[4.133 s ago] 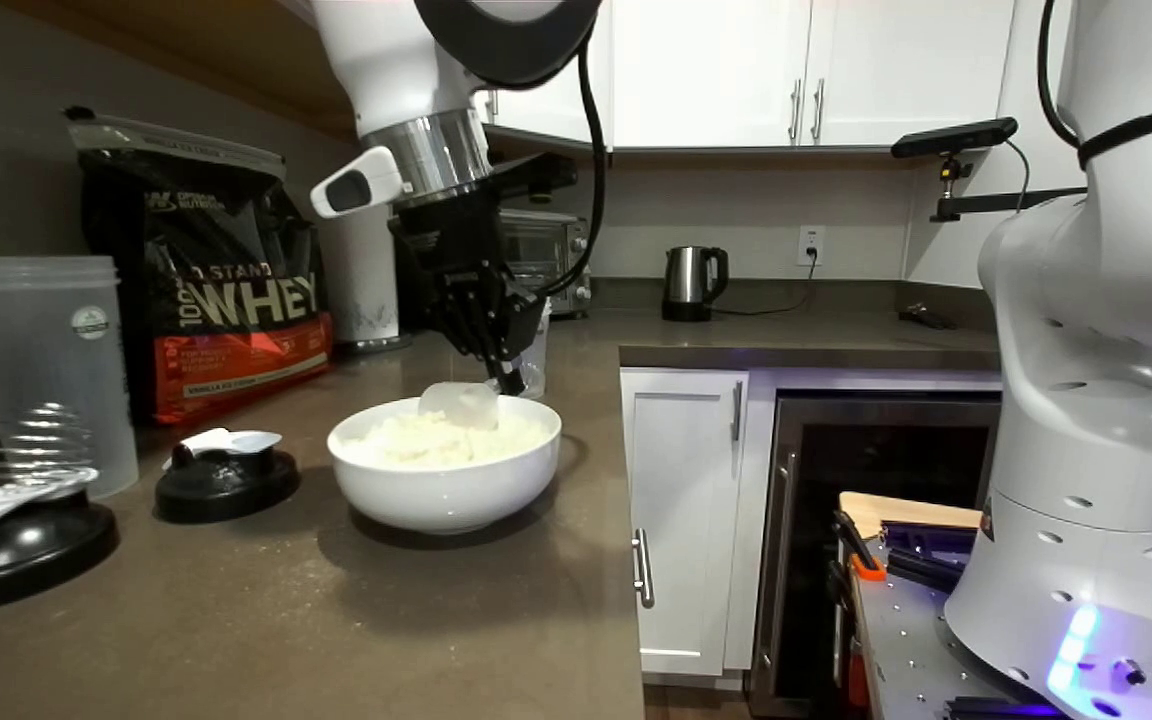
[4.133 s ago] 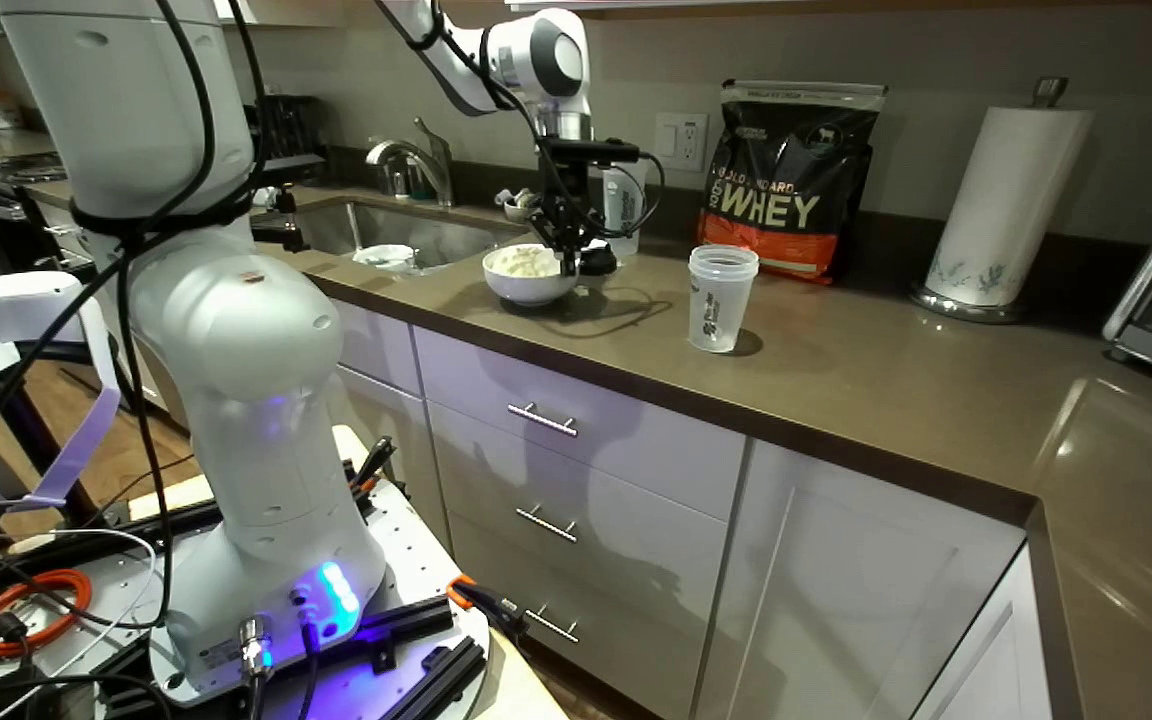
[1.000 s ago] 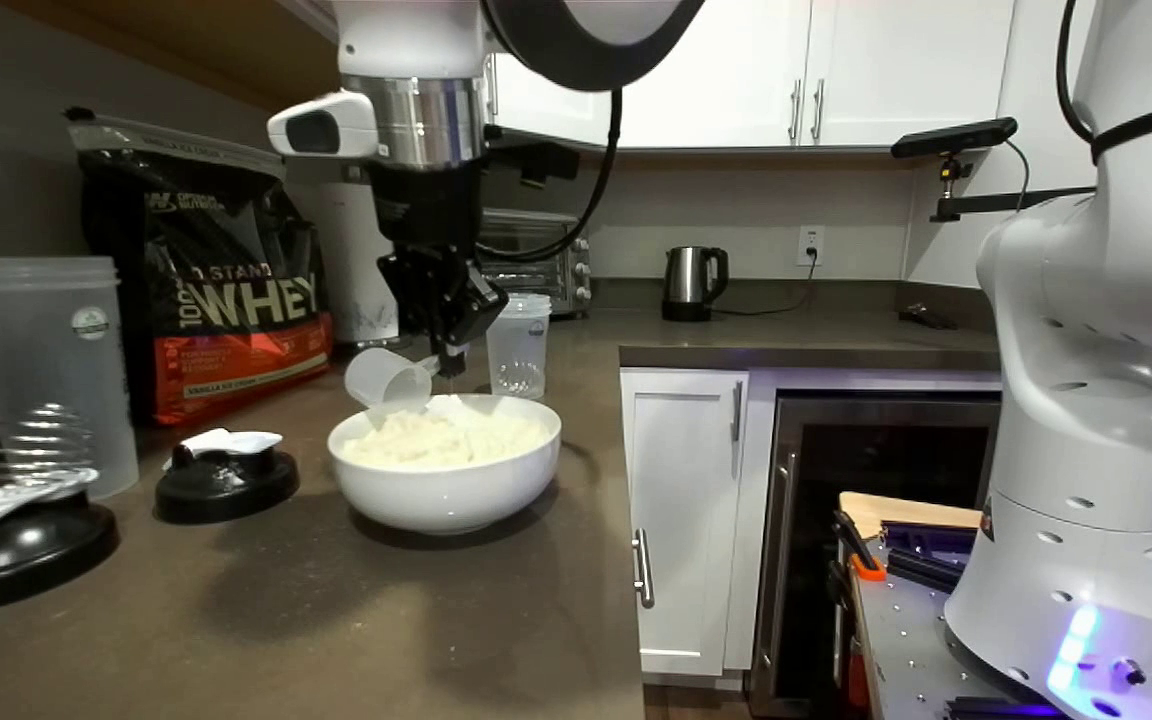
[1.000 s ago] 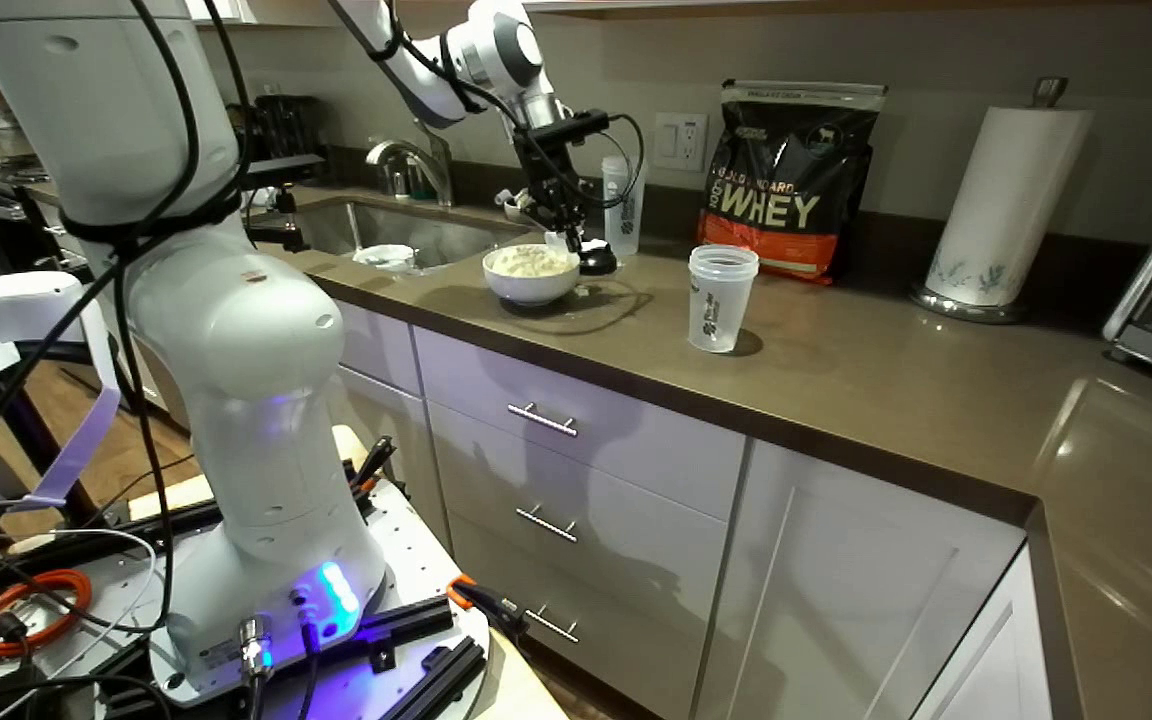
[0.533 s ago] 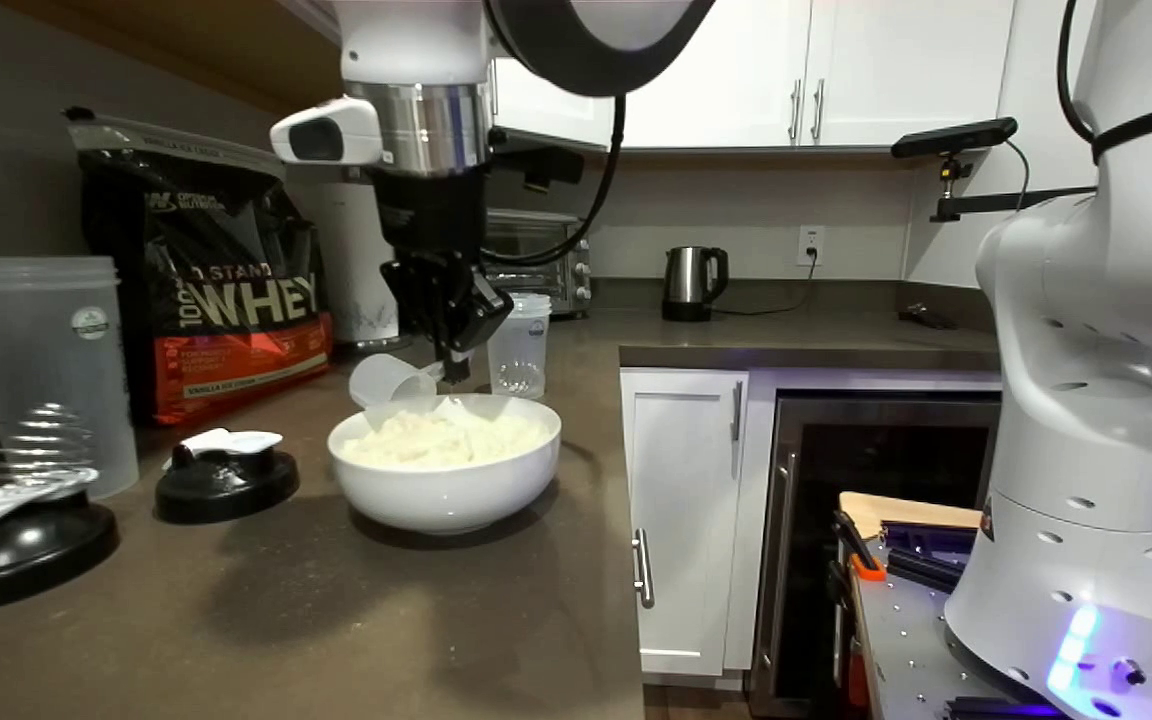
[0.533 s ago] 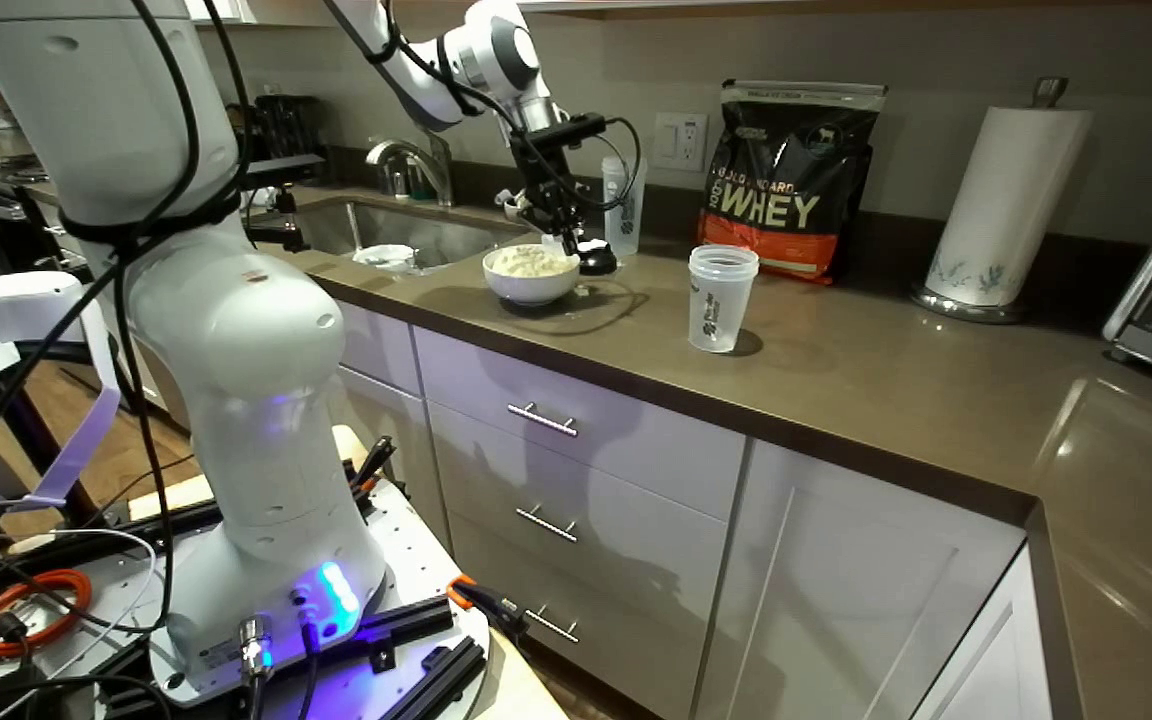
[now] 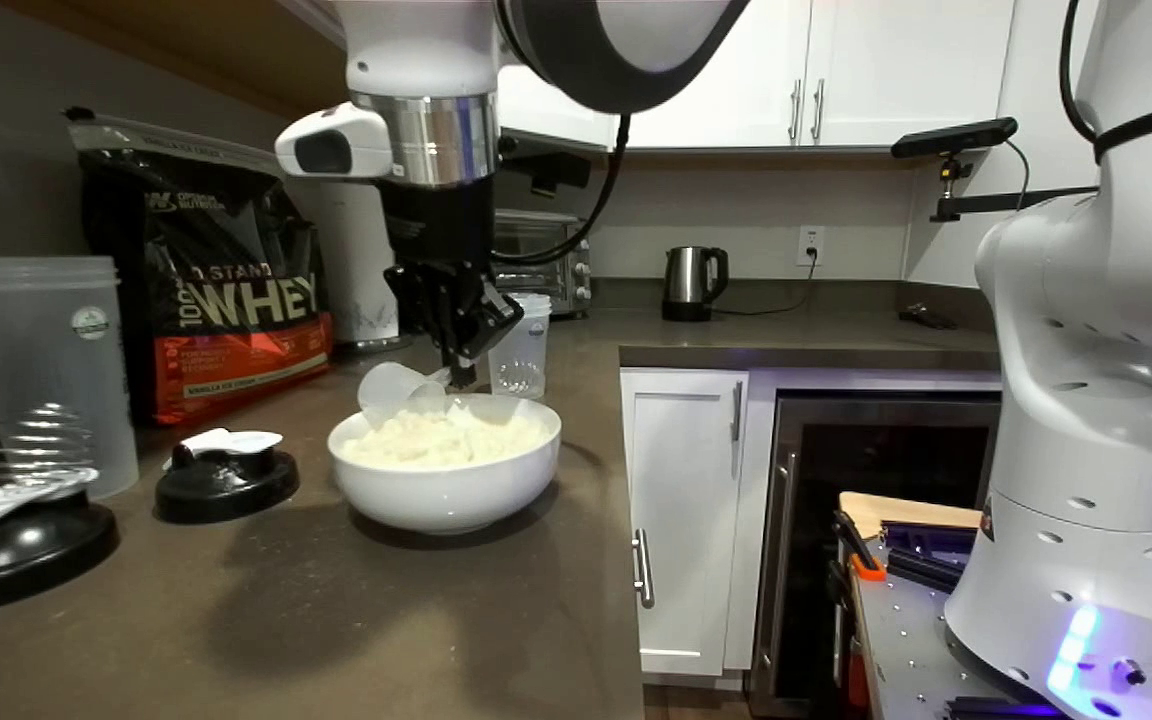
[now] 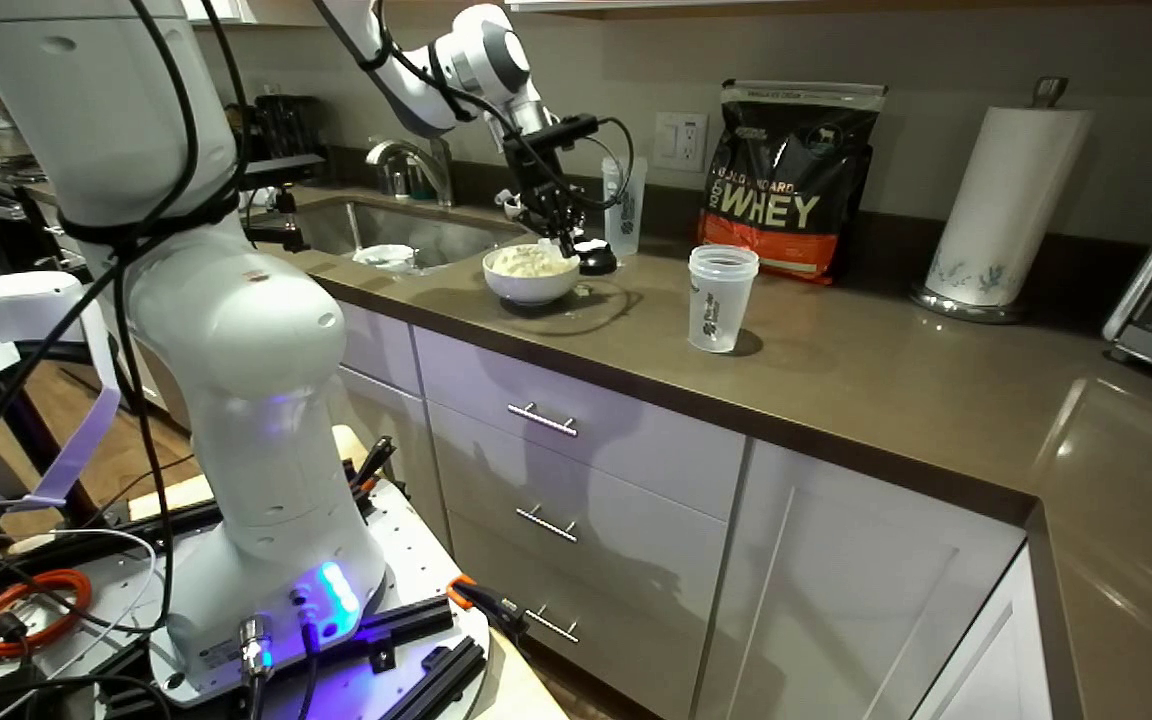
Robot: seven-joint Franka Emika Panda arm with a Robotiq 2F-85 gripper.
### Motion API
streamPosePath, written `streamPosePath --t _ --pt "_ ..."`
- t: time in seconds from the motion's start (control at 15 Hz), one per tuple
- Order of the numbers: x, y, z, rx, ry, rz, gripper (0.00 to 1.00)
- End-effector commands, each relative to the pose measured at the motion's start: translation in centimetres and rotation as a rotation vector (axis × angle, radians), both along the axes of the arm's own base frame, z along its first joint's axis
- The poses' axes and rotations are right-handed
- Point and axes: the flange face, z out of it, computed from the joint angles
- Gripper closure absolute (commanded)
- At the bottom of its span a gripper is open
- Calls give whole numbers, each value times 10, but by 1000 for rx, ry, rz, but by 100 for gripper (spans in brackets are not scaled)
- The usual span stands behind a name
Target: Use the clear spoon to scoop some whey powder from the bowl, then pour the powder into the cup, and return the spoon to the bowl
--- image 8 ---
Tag white paper towel roll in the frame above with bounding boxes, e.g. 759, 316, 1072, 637
921, 76, 1097, 324

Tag small clear shaker cup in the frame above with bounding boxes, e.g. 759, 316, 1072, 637
684, 240, 762, 355

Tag robot mounting table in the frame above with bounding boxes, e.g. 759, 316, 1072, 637
0, 424, 568, 720

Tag orange coiled cable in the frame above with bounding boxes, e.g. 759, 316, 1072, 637
0, 570, 96, 668

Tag tall clear shaker cup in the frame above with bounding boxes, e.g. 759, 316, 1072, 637
601, 158, 650, 266

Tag chrome sink faucet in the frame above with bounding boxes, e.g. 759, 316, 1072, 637
365, 136, 457, 211

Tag black countertop appliance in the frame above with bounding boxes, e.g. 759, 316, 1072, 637
249, 94, 333, 189

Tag small white dish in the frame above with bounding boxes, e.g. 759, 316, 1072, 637
348, 240, 424, 277

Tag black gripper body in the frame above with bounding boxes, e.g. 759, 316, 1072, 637
501, 129, 585, 220

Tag white bowl with rice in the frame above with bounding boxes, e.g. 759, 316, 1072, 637
488, 240, 575, 279

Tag white lower kitchen cabinets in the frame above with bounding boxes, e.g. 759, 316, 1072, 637
292, 286, 1052, 720

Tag white ceramic bowl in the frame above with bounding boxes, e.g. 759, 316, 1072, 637
478, 236, 585, 312

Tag black red whey bag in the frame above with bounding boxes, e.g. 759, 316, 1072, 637
695, 76, 887, 289

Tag white wall outlet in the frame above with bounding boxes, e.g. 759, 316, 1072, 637
650, 112, 710, 174

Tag orange black clamp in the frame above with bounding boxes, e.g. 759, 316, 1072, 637
448, 571, 532, 642

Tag steel kitchen sink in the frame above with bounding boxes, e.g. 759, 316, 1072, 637
288, 197, 516, 272

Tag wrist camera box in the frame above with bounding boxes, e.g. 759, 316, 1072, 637
520, 112, 602, 153

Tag silver drawer handle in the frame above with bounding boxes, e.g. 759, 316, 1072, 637
512, 500, 585, 548
504, 401, 585, 441
522, 603, 585, 647

